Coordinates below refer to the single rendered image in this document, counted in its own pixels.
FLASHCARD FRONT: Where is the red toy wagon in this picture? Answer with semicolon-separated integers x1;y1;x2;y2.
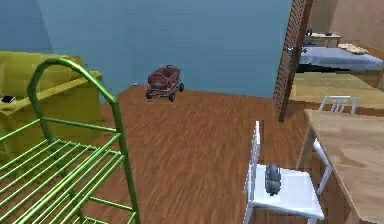
145;64;185;103

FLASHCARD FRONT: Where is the grey round ribbed object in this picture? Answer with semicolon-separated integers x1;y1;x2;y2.
264;162;282;197

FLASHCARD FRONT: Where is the brown perforated room door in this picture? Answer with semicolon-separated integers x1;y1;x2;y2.
272;0;315;123

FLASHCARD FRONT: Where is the yellow sofa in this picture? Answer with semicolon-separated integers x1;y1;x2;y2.
0;50;104;160

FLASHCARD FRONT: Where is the white wooden chair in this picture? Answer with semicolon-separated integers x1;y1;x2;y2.
242;120;334;224
318;95;360;115

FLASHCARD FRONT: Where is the light wooden side table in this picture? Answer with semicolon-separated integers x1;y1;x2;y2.
303;31;343;48

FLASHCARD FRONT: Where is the bed with blue sheet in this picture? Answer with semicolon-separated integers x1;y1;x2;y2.
296;45;384;88

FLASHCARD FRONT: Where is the light wooden dining table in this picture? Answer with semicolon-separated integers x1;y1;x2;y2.
295;108;384;224

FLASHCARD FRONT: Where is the beige patterned pillow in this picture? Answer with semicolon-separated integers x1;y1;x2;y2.
338;42;370;55

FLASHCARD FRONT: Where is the green metal wire rack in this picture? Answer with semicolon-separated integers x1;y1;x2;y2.
0;57;142;224

